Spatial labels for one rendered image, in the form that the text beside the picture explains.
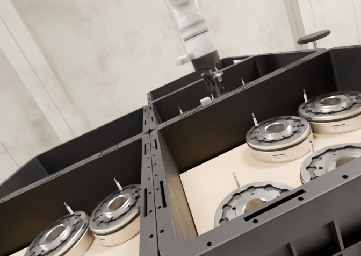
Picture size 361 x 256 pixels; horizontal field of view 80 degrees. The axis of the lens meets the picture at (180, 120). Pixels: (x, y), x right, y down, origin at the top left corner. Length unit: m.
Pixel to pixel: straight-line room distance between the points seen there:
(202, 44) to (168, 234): 0.47
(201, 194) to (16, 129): 2.87
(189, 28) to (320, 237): 0.49
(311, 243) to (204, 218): 0.15
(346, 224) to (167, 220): 0.14
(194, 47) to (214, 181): 0.34
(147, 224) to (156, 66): 2.58
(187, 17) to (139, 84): 2.19
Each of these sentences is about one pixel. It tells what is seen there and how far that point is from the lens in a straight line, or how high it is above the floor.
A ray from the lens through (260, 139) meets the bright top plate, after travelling 0.39.
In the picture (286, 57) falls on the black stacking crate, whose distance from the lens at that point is 0.64.
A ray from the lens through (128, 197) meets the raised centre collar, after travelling 0.39.
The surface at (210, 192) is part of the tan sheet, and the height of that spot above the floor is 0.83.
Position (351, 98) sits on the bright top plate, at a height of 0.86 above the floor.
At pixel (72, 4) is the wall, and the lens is 2.87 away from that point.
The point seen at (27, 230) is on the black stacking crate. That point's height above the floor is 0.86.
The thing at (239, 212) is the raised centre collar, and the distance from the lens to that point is 0.26.
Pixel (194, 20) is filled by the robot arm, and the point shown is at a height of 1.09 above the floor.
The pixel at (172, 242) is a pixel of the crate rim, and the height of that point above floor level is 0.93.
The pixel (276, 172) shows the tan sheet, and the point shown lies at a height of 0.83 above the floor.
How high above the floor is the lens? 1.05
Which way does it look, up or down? 17 degrees down
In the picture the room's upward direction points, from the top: 24 degrees counter-clockwise
